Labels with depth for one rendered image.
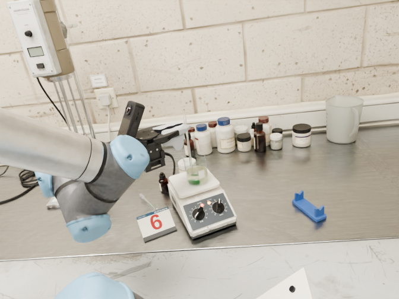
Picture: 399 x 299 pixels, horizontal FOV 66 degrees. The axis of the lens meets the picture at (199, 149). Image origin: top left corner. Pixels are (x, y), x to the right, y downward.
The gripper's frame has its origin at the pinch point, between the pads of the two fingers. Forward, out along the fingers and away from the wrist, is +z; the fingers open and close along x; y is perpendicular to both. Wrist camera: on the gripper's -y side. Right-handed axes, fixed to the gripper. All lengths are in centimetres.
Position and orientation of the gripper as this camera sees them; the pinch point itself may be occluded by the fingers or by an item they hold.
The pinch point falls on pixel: (184, 124)
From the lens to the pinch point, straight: 78.1
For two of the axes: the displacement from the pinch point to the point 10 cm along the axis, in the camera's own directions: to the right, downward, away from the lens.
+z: 8.3, -3.1, 4.7
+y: 1.1, 9.0, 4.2
